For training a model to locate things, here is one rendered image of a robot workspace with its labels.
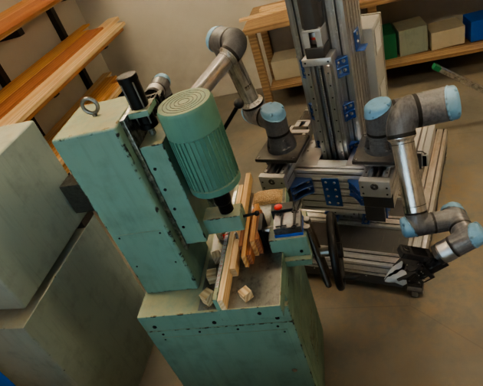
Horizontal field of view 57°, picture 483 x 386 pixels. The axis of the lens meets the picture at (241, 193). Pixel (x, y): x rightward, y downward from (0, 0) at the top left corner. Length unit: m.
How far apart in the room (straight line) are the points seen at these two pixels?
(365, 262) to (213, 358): 0.96
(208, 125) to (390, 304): 1.56
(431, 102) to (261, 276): 0.80
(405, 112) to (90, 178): 1.04
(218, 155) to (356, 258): 1.28
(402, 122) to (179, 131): 0.74
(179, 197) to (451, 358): 1.48
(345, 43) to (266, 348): 1.31
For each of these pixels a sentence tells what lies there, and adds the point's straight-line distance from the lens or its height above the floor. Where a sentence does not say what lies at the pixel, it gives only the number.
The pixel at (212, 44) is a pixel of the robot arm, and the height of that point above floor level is 1.41.
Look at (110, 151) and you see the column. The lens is 1.36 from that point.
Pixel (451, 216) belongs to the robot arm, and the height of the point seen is 0.88.
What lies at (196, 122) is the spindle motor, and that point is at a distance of 1.27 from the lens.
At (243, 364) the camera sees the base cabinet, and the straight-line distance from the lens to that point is 1.89.
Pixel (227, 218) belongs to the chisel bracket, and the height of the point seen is 1.06.
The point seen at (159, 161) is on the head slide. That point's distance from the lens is 1.38.
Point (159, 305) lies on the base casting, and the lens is 1.74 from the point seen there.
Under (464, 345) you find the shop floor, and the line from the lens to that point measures 2.38.
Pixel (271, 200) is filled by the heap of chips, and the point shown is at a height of 0.91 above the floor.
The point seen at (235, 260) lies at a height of 0.94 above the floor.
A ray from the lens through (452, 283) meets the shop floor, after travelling 2.59.
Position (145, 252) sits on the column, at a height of 1.03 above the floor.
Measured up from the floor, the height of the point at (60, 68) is 1.11.
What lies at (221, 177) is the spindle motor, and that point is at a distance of 1.38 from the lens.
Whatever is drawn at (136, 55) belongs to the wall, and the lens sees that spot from 5.22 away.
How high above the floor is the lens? 2.01
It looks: 36 degrees down
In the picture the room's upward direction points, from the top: 20 degrees counter-clockwise
